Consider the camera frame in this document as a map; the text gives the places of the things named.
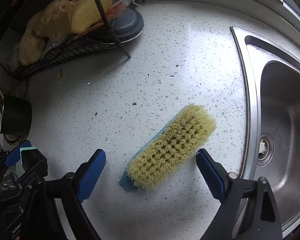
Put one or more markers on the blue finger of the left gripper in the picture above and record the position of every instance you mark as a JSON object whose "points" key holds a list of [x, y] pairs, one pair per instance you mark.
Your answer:
{"points": [[14, 156]]}

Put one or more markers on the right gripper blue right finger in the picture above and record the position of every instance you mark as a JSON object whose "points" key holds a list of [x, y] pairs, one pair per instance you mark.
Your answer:
{"points": [[214, 175]]}

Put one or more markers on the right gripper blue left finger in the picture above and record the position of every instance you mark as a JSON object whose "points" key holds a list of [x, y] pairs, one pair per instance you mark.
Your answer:
{"points": [[88, 174]]}

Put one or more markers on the small black cube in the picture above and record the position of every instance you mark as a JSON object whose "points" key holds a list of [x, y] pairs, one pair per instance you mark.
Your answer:
{"points": [[33, 161]]}

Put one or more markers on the dark utensil holder mug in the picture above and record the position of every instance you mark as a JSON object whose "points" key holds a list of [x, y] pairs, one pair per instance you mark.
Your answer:
{"points": [[16, 119]]}

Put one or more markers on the yellow bristle scrub brush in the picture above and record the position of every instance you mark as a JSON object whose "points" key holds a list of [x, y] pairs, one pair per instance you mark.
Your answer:
{"points": [[168, 150]]}

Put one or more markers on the stainless steel sink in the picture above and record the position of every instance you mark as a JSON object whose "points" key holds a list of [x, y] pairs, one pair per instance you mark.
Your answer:
{"points": [[271, 77]]}

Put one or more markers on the ginger roots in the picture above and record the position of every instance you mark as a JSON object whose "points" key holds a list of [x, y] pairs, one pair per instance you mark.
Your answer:
{"points": [[58, 19]]}

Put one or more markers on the dark round lid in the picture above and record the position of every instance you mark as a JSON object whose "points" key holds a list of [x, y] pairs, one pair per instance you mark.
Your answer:
{"points": [[128, 26]]}

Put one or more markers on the black wire rack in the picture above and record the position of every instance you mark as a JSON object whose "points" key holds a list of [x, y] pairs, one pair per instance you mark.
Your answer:
{"points": [[14, 16]]}

